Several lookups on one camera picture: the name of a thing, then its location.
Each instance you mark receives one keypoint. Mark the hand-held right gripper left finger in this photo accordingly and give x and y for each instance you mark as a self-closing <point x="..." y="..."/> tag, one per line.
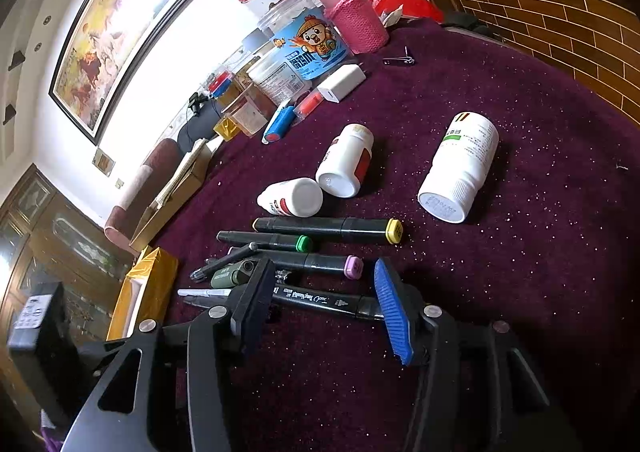
<point x="257" y="304"/>

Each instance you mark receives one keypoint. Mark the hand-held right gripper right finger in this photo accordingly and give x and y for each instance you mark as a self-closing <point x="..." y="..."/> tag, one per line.
<point x="392" y="317"/>

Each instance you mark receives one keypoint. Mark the small olive green tube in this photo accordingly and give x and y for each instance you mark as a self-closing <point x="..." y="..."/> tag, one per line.
<point x="227" y="276"/>

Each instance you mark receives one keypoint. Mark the thin black pen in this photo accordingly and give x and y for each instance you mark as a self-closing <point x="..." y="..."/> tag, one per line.
<point x="225" y="262"/>

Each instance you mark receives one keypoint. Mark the white pen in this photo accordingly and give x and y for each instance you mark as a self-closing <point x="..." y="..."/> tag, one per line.
<point x="200" y="292"/>

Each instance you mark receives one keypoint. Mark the black marker white print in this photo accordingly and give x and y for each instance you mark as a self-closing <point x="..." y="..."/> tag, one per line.
<point x="320" y="299"/>

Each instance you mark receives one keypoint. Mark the black marker green caps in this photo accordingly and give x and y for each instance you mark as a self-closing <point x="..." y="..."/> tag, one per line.
<point x="260" y="241"/>

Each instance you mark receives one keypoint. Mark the black marker purple cap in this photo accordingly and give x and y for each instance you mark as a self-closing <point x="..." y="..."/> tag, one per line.
<point x="320" y="264"/>

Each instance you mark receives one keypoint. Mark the black marker yellow cap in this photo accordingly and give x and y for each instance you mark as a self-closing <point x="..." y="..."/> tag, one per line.
<point x="325" y="229"/>

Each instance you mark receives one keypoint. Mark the gold box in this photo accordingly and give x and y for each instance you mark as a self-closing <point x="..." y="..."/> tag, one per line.
<point x="145" y="292"/>

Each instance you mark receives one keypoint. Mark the large white pill bottle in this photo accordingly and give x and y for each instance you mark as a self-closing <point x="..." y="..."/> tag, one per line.
<point x="457" y="167"/>

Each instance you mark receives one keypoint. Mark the maroon tablecloth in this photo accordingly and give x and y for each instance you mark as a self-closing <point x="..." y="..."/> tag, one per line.
<point x="500" y="282"/>

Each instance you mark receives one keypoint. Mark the small white narrow-neck bottle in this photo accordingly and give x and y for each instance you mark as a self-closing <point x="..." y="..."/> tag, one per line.
<point x="292" y="197"/>

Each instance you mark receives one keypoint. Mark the cardboard box with papers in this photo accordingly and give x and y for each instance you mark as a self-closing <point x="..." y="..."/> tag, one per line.
<point x="175" y="192"/>

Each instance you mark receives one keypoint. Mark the maroon chair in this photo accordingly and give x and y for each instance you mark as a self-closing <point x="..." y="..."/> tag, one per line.
<point x="140" y="192"/>

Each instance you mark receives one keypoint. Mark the white pill bottle red label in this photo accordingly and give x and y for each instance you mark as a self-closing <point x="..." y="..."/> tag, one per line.
<point x="345" y="160"/>

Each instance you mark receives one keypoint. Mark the blue and white case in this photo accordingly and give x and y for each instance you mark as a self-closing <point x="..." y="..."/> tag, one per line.
<point x="279" y="125"/>

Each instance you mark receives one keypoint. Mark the amber clear jar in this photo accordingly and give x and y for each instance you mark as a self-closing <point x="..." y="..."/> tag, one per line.
<point x="247" y="115"/>

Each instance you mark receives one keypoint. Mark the black keypad device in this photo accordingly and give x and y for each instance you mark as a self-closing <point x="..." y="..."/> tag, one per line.
<point x="40" y="332"/>

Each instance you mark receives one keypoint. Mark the wooden glass-door cabinet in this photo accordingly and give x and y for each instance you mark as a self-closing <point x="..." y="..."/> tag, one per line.
<point x="45" y="242"/>

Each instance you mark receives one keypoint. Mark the stack of coloured tape rolls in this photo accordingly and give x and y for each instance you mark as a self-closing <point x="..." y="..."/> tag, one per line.
<point x="221" y="81"/>

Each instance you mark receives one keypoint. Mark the white plastic jar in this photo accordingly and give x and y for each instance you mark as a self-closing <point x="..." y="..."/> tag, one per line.
<point x="280" y="75"/>

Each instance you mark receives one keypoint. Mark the white charger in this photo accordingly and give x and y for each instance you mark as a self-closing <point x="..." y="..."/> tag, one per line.
<point x="342" y="82"/>

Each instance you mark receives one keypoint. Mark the nail clipper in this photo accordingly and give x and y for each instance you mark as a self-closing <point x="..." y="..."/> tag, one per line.
<point x="400" y="60"/>

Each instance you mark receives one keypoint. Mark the blue label cartoon plastic jar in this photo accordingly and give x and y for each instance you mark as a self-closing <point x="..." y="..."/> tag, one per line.
<point x="310" y="45"/>

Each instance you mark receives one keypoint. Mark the pink cup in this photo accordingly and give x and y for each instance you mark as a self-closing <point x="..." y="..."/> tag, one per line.
<point x="350" y="15"/>

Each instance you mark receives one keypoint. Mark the framed painting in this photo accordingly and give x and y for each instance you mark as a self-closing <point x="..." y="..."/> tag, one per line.
<point x="120" y="27"/>

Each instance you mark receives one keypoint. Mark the brick-pattern wooden counter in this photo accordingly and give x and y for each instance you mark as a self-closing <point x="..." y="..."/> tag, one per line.
<point x="550" y="12"/>

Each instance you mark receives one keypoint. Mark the small gold wall plaque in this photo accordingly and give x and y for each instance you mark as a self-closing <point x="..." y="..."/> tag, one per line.
<point x="103" y="162"/>

